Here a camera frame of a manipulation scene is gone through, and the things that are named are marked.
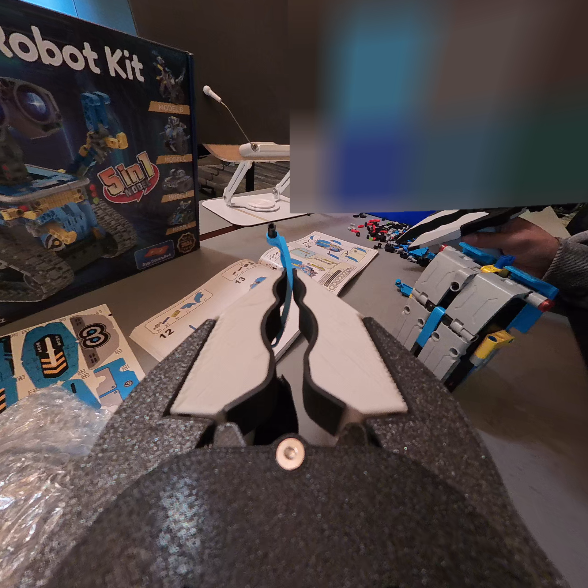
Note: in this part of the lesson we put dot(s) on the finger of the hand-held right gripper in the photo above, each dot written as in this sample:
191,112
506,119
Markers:
454,218
436,238

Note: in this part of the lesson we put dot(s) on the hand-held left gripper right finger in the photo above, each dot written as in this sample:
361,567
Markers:
353,363

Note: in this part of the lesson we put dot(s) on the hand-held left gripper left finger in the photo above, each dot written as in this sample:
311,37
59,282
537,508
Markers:
229,363

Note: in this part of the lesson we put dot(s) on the blue toy brick robot model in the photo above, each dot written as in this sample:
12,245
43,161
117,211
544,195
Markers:
459,298

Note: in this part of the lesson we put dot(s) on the blue curved brick panel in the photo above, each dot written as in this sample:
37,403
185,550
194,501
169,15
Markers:
287,259

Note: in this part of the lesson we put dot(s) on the person's right forearm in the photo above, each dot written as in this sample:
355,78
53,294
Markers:
572,275

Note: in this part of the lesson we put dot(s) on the grey desk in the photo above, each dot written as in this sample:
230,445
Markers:
528,413

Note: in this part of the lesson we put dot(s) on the person's right hand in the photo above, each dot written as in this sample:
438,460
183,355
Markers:
519,248

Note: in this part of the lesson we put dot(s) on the pile of loose toy bricks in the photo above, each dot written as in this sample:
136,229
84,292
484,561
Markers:
381,232

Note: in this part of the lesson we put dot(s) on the small blue connector brick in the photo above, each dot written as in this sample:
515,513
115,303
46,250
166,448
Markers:
404,287

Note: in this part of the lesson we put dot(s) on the white instruction booklet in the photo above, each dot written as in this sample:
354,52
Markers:
330,262

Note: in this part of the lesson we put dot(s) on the pale grey table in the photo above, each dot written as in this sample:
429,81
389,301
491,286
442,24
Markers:
216,225

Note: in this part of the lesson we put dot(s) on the blue sticker sheet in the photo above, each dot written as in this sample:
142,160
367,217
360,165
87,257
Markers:
69,349

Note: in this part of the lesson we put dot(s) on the crinkled clear plastic bag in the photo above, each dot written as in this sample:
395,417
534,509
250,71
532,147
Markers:
36,436

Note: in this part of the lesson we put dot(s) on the dark blue toy kit box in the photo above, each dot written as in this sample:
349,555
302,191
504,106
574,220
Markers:
92,183

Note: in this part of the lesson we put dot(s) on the white gooseneck microphone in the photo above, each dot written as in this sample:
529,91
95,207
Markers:
212,93

